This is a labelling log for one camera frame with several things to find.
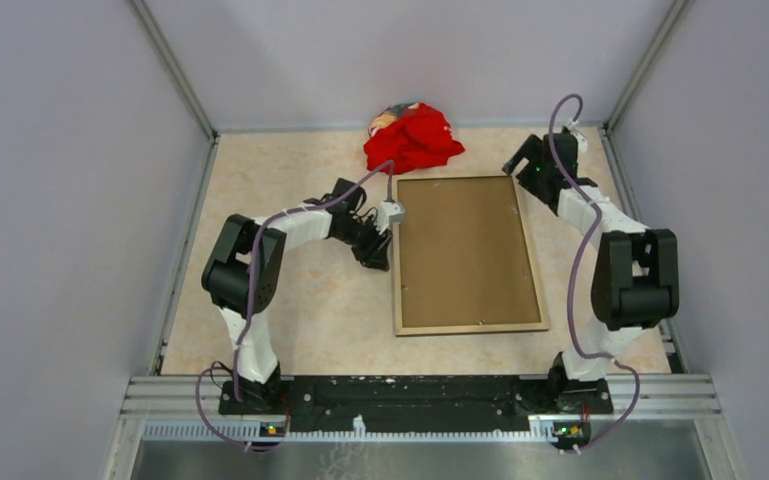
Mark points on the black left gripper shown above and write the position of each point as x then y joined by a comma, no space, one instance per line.
374,254

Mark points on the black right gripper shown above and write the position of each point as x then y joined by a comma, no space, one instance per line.
530,150

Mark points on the light wooden picture frame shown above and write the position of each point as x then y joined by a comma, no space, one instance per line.
461,331

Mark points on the brown backing board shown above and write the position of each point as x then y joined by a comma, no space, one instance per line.
463,252

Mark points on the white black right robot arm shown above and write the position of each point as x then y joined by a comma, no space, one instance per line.
635,283

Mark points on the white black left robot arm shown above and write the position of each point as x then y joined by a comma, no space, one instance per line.
242,272

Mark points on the crumpled red cloth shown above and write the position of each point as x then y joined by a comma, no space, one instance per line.
414,136

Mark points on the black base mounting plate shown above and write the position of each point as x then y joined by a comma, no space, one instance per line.
424,404

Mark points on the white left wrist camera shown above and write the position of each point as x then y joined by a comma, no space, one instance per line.
388,213

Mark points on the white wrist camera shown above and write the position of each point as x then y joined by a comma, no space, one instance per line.
572,127
388,213

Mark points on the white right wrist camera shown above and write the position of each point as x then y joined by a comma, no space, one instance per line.
572,127

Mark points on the aluminium front rail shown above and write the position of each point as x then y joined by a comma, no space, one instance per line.
186,407

